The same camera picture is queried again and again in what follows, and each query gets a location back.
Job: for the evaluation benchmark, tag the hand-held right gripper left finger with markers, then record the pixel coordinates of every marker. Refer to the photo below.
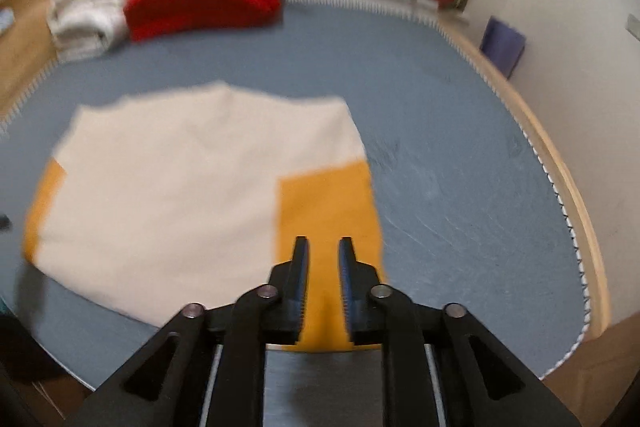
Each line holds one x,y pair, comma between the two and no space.
300,297

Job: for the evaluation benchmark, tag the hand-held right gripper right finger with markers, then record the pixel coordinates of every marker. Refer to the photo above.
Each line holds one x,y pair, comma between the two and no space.
346,297

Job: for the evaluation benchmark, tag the cream and orange sweater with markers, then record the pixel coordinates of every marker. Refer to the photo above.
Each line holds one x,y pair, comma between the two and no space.
175,187

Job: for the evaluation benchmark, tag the beige folded clothes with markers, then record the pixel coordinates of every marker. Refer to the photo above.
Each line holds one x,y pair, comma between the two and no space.
85,17

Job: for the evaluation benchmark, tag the grey quilted bed mat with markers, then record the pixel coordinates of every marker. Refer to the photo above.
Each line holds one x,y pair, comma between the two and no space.
425,132

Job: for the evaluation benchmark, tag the purple rolled yoga mat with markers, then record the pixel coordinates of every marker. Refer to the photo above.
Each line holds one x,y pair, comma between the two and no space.
502,47

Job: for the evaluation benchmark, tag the wooden bed frame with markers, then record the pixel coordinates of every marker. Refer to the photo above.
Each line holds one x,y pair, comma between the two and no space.
575,187

